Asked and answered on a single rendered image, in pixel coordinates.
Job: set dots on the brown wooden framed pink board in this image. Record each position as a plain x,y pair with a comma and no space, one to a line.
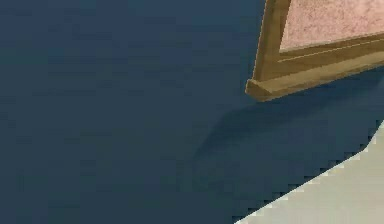
273,66

